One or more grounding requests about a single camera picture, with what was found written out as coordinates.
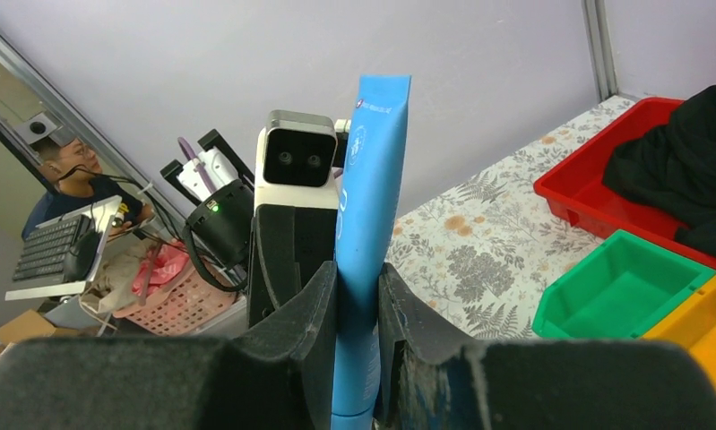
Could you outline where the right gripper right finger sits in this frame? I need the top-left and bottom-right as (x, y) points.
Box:
(376, 264), (716, 429)

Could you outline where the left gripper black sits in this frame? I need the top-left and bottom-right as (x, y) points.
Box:
(247, 204), (337, 327)

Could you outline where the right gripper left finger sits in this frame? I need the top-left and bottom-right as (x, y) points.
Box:
(0, 262), (337, 429)

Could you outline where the blue toothpaste tube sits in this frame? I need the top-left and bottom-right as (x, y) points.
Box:
(331, 75), (411, 429)

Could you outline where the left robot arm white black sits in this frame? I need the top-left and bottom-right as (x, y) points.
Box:
(160, 129), (338, 327)

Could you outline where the pink plastic basket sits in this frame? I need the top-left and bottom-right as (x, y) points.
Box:
(113, 245), (238, 336)

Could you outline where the green plastic bin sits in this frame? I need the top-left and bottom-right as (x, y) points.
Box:
(532, 230), (716, 339)

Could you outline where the seated person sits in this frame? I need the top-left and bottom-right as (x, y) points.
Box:
(21, 137), (154, 240)

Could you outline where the red plastic bin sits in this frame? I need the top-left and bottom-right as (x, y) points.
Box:
(533, 97), (716, 270)

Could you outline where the black keyboard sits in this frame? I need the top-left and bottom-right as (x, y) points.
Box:
(12, 215), (92, 282)

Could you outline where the yellow bin with cups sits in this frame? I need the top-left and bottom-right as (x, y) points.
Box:
(643, 275), (716, 390)

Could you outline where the black cloth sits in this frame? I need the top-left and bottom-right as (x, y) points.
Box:
(602, 84), (716, 258)

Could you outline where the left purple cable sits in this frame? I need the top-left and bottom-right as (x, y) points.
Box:
(177, 136), (213, 194)

